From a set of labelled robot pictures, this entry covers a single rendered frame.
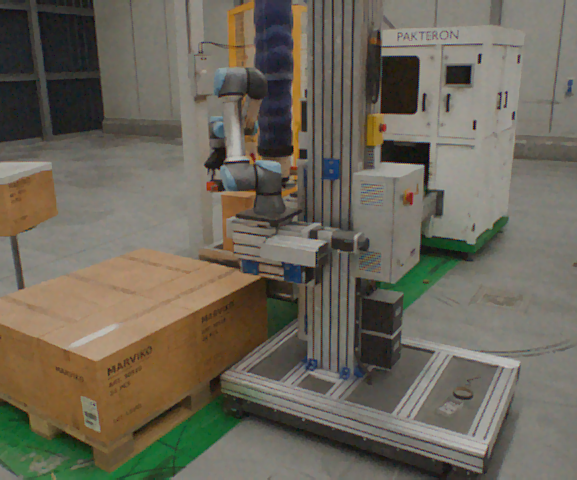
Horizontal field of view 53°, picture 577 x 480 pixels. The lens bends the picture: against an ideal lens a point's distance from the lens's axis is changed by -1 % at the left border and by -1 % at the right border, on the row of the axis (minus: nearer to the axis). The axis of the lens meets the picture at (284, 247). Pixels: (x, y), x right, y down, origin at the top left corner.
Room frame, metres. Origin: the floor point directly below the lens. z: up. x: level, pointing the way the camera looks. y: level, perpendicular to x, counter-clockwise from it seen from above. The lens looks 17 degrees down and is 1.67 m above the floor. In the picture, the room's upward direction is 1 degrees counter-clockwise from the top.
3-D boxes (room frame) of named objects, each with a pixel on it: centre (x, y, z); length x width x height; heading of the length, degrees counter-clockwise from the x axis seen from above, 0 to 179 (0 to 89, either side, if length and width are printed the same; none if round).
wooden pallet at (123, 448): (2.88, 0.85, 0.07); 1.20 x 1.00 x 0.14; 146
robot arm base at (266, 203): (2.58, 0.07, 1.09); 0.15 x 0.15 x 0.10
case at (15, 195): (4.02, 1.96, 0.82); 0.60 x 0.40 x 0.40; 171
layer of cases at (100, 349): (2.88, 0.85, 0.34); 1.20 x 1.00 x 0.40; 146
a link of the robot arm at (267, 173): (2.58, 0.07, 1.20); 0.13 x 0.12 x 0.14; 106
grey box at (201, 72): (4.38, 0.58, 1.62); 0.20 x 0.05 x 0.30; 146
